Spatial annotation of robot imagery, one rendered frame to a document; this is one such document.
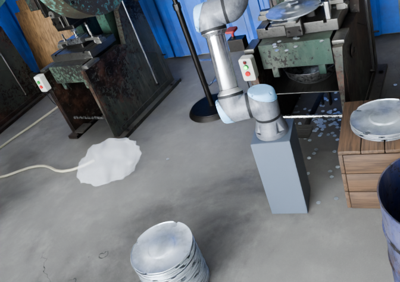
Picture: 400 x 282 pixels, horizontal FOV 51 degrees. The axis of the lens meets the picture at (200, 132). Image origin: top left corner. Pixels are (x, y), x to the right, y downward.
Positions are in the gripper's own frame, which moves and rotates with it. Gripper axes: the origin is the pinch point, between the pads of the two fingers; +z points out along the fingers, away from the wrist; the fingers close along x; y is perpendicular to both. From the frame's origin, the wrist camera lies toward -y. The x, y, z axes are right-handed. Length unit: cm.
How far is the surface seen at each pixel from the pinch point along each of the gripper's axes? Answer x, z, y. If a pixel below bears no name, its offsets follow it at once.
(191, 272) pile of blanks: 114, 70, -13
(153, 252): 115, 60, 3
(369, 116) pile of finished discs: 30, 47, -73
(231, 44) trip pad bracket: 2.9, 17.4, 0.7
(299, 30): -5.2, 17.1, -36.2
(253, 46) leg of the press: 0.1, 21.0, -10.4
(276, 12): -8.8, 7.0, -24.3
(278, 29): -8.6, 16.4, -23.3
